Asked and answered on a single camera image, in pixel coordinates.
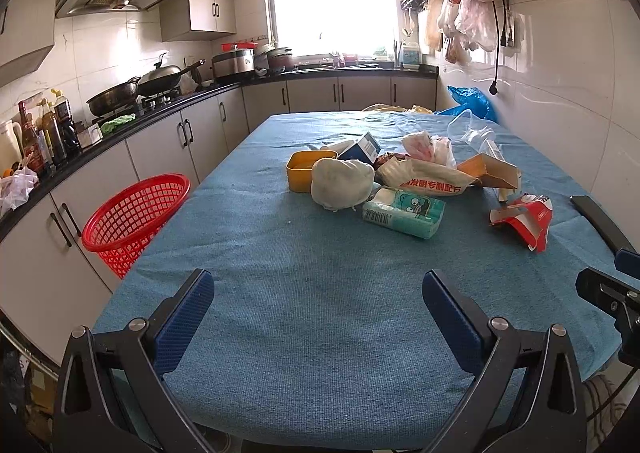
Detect red torn snack wrapper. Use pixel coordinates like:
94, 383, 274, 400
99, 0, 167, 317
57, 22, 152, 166
489, 194, 553, 253

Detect orange cardboard box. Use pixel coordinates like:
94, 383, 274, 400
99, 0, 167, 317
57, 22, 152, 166
457, 153, 520, 190

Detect green tissue pack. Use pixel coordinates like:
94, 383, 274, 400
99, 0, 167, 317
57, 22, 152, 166
362, 187, 446, 239

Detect white red food pouch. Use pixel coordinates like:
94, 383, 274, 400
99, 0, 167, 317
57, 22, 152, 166
376, 158, 476, 196

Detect pink white bag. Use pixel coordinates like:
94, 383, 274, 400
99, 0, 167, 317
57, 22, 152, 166
401, 132, 457, 168

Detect blue white carton box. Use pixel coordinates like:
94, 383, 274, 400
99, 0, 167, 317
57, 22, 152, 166
337, 132, 381, 166

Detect yellow plastic container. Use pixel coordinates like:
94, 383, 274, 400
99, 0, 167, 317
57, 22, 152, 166
286, 150, 337, 193

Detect lower kitchen cabinets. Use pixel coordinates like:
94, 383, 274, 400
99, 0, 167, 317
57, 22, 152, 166
1, 68, 438, 363

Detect red plastic basket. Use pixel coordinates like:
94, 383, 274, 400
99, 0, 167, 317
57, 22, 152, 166
81, 174, 191, 280

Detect blue table cloth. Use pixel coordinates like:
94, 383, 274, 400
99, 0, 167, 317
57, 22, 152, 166
94, 112, 620, 450

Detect white plastic bag on counter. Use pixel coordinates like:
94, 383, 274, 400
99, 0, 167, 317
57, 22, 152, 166
0, 167, 39, 218

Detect blue plastic bag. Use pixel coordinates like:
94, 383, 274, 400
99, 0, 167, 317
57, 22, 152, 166
436, 86, 498, 123

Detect sauce bottles group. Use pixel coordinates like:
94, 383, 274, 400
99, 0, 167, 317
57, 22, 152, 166
17, 89, 81, 178

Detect green cloth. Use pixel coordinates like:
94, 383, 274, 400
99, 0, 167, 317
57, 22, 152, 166
100, 114, 137, 137

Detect white electric kettle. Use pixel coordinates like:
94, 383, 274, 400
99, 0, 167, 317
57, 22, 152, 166
0, 121, 23, 174

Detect yellow plastic bag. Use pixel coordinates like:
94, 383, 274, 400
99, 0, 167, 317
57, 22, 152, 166
363, 103, 434, 115

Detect black frying pan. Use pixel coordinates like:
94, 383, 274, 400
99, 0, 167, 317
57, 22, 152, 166
87, 77, 139, 116

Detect black wok with lid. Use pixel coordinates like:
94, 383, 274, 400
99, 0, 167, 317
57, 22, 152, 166
137, 54, 205, 97

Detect silver rice cooker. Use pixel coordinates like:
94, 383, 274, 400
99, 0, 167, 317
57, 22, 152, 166
212, 43, 256, 84

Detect dark cooking pot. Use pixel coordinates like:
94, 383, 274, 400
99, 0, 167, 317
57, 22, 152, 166
254, 45, 295, 74

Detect black power cable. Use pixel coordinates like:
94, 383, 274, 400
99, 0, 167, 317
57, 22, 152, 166
488, 0, 504, 97

